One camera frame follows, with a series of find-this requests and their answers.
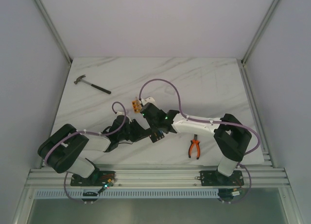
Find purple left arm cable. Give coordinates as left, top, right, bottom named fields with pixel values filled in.
left=43, top=102, right=127, bottom=205

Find orange handled pliers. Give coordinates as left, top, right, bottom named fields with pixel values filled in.
left=188, top=134, right=201, bottom=160

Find aluminium rail frame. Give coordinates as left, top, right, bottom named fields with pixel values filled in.
left=25, top=165, right=290, bottom=189

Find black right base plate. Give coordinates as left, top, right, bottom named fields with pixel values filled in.
left=197, top=171, right=244, bottom=187

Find orange terminal block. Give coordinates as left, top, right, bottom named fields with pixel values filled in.
left=132, top=97, right=142, bottom=113

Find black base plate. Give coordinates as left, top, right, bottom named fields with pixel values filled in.
left=70, top=171, right=116, bottom=187
left=197, top=171, right=244, bottom=187

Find claw hammer black handle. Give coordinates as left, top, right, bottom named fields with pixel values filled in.
left=74, top=75, right=112, bottom=95

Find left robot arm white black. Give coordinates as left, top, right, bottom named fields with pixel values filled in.
left=37, top=115, right=151, bottom=186

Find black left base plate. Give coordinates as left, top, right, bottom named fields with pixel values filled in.
left=70, top=171, right=116, bottom=187

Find white slotted cable duct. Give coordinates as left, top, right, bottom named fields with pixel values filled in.
left=34, top=188, right=219, bottom=199

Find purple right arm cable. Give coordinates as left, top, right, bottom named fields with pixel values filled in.
left=139, top=78, right=259, bottom=205

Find black fuse box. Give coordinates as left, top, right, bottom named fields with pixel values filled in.
left=149, top=129, right=164, bottom=143

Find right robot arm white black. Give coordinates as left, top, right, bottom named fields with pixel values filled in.
left=140, top=103, right=252, bottom=185

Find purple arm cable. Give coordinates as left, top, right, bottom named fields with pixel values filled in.
left=139, top=78, right=259, bottom=205
left=43, top=102, right=127, bottom=205

